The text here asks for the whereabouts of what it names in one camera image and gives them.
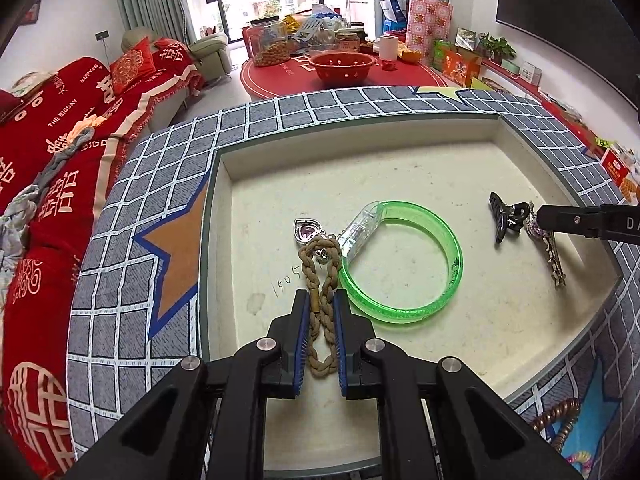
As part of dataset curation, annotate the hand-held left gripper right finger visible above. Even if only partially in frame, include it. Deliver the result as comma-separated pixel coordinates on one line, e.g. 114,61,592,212
332,289,583,480

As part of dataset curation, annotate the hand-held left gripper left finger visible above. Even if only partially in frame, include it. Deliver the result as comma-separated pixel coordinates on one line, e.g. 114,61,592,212
65,289,312,480

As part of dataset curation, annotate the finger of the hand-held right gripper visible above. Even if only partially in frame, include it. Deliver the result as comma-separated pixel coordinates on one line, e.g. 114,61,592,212
535,203,640,246

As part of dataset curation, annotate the silver chain bracelet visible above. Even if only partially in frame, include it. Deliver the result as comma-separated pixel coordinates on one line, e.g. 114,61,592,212
525,215,567,288

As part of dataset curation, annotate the black hair claw clip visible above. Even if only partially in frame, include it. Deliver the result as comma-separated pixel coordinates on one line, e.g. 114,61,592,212
489,191,535,246

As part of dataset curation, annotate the tan braided rope bracelet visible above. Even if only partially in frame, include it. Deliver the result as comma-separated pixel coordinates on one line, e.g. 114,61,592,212
298,235,343,378

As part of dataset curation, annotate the pink heart pendant necklace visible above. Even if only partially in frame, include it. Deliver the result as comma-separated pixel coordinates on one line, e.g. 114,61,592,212
292,217,346,263

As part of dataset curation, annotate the green translucent bangle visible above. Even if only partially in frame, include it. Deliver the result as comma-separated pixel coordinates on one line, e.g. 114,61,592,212
337,200,465,332

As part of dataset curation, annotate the grey shallow tray box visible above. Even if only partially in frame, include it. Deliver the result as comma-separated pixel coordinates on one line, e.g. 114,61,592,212
197,112,626,476

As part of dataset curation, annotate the green potted plant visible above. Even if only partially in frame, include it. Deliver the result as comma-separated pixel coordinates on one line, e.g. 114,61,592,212
477,32,516,61

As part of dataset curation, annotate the row of red gift boxes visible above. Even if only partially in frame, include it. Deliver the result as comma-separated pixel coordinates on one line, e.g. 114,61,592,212
432,35,640,206

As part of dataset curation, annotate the grid patterned tray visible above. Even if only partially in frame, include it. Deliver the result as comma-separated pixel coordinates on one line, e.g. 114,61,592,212
65,85,640,480

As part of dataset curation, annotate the red patterned gift bag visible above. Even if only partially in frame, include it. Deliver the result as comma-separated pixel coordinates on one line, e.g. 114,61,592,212
405,0,453,56

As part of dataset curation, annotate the red round table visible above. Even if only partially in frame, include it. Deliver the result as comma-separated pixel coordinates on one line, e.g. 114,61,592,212
240,52,463,102

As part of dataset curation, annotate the red plastic colander basket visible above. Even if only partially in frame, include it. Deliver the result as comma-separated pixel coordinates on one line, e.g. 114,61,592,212
307,51,378,87

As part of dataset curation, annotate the clear jar of snacks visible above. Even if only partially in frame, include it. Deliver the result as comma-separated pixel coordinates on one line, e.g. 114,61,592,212
248,17,293,67

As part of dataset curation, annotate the beige armchair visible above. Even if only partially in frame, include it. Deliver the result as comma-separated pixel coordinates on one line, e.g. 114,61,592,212
122,26,233,83

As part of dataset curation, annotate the light grey crumpled blanket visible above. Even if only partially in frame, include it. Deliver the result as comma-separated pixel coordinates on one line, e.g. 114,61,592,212
0,185,41,271

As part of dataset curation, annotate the pile of snack packets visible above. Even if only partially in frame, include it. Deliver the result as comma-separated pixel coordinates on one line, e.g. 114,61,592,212
282,4,368,53

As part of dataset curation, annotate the red covered sofa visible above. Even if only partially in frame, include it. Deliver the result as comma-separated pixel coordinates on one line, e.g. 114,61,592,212
0,37,206,476

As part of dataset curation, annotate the red cushion with gold pattern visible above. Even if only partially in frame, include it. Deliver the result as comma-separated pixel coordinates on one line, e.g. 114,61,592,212
107,36,156,95

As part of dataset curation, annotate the red cushion with white print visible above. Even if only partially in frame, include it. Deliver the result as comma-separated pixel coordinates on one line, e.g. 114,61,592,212
0,89,26,126

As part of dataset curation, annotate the brown wooden bead bracelet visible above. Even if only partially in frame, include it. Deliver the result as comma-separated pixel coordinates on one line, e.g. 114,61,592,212
531,397,582,441

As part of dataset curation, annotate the black wall television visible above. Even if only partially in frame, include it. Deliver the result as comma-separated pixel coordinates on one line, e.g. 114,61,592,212
495,0,640,121

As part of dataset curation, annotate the colourful glass bead bracelet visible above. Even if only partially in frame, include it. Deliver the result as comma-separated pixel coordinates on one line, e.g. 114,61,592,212
562,447,601,473

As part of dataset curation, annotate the grey twisted cloth rope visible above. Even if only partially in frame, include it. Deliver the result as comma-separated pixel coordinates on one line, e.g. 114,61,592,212
35,120,98,191

